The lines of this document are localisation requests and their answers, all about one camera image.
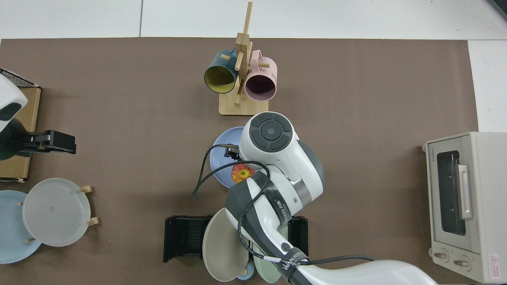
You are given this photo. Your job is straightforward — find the black dish rack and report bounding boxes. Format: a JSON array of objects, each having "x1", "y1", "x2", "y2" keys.
[{"x1": 163, "y1": 215, "x2": 309, "y2": 264}]

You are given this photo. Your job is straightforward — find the grey plate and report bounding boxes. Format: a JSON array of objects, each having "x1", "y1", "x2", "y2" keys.
[{"x1": 22, "y1": 178, "x2": 91, "y2": 247}]

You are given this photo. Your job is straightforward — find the dark teal cup yellow inside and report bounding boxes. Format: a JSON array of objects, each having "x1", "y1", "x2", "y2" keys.
[{"x1": 204, "y1": 48, "x2": 239, "y2": 94}]

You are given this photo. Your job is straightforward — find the beige plate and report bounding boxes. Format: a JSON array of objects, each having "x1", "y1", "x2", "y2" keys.
[{"x1": 202, "y1": 208, "x2": 251, "y2": 282}]

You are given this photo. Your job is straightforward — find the pale green plate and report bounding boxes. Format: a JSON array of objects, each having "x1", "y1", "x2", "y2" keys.
[{"x1": 253, "y1": 226, "x2": 293, "y2": 284}]

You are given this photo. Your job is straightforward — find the dark object at table corner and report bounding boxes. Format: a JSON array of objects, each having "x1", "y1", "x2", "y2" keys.
[{"x1": 487, "y1": 0, "x2": 507, "y2": 21}]

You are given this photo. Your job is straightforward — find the wooden cup stand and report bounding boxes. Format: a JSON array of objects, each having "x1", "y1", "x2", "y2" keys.
[{"x1": 219, "y1": 1, "x2": 270, "y2": 116}]

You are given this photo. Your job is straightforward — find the wooden peg plate stand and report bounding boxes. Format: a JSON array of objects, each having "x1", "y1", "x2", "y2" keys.
[{"x1": 18, "y1": 185, "x2": 99, "y2": 243}]

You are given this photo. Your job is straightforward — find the light blue plate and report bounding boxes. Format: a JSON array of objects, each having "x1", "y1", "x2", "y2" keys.
[{"x1": 0, "y1": 190, "x2": 42, "y2": 264}]

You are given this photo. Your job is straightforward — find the pink cup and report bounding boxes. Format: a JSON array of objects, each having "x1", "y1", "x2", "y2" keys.
[{"x1": 244, "y1": 50, "x2": 278, "y2": 102}]

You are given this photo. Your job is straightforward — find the small blue round thing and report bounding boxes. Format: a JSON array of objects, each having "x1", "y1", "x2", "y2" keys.
[{"x1": 237, "y1": 259, "x2": 255, "y2": 281}]

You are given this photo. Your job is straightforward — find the pale toaster oven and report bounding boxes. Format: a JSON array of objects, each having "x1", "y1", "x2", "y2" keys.
[{"x1": 422, "y1": 132, "x2": 507, "y2": 284}]

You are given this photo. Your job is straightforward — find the wire basket with wooden floor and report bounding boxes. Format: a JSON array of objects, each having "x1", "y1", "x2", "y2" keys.
[{"x1": 0, "y1": 67, "x2": 41, "y2": 182}]

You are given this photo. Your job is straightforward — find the red yellow apple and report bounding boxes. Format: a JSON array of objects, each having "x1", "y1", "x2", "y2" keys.
[{"x1": 231, "y1": 163, "x2": 256, "y2": 184}]

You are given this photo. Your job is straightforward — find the brown table cloth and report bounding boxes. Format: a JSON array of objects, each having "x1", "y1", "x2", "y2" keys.
[{"x1": 0, "y1": 37, "x2": 482, "y2": 285}]

